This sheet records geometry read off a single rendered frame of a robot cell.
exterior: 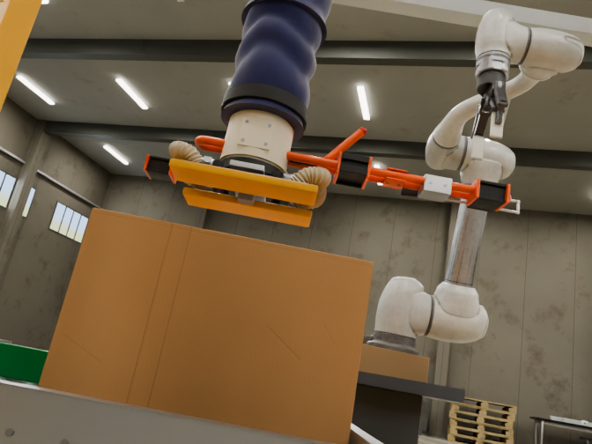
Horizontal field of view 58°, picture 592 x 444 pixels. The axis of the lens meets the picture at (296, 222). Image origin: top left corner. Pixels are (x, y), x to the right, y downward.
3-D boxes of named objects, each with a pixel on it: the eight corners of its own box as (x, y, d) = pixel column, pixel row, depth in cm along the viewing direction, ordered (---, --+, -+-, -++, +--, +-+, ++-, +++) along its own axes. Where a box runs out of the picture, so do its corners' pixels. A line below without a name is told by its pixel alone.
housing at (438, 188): (423, 189, 131) (425, 173, 132) (416, 198, 138) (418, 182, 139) (451, 195, 131) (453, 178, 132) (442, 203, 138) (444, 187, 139)
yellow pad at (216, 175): (167, 165, 118) (173, 144, 120) (175, 181, 128) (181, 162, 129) (317, 193, 118) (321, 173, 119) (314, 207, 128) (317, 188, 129)
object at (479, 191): (476, 196, 130) (477, 177, 132) (465, 205, 137) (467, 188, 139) (509, 203, 130) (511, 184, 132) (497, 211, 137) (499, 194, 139)
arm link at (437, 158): (432, 119, 195) (469, 126, 194) (421, 146, 211) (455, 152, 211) (429, 149, 189) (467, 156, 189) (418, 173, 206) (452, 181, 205)
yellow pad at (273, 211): (181, 193, 136) (186, 175, 138) (188, 205, 146) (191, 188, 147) (311, 218, 136) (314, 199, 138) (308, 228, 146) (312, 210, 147)
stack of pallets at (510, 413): (507, 451, 1260) (510, 406, 1289) (514, 455, 1169) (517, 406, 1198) (445, 438, 1299) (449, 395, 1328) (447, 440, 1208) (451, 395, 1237)
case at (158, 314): (30, 407, 98) (92, 206, 110) (92, 397, 137) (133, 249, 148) (345, 465, 100) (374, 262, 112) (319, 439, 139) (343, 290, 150)
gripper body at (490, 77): (472, 84, 150) (469, 113, 147) (484, 67, 141) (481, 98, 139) (499, 88, 149) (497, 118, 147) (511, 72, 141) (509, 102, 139)
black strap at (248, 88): (217, 89, 128) (220, 75, 129) (225, 132, 150) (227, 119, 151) (308, 107, 127) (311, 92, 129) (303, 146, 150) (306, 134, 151)
